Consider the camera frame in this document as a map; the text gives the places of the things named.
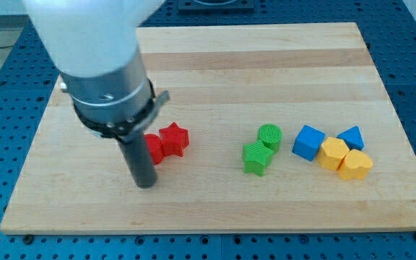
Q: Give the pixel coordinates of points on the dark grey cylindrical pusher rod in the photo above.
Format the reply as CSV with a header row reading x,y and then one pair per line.
x,y
138,159

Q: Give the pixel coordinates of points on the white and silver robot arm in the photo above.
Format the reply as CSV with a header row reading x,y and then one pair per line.
x,y
94,45

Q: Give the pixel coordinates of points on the red star block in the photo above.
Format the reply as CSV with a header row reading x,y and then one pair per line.
x,y
174,140

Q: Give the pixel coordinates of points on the green star block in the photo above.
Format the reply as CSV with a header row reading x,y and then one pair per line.
x,y
256,158

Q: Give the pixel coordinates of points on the red cylinder block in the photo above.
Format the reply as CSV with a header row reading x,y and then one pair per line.
x,y
155,148

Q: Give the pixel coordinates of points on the green cylinder block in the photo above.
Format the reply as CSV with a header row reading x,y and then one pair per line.
x,y
271,136

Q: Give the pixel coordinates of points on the light wooden board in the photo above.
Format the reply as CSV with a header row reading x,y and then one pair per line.
x,y
224,83

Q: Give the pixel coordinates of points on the blue cube block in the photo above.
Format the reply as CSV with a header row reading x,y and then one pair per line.
x,y
307,142

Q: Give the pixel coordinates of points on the yellow hexagon block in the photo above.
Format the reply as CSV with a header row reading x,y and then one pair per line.
x,y
331,153

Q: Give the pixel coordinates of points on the blue triangle block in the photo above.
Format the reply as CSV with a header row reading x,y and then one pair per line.
x,y
353,138

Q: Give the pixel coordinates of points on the yellow heart block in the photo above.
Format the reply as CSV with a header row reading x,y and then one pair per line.
x,y
355,165

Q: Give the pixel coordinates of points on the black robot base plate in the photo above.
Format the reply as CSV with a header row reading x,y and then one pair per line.
x,y
193,6

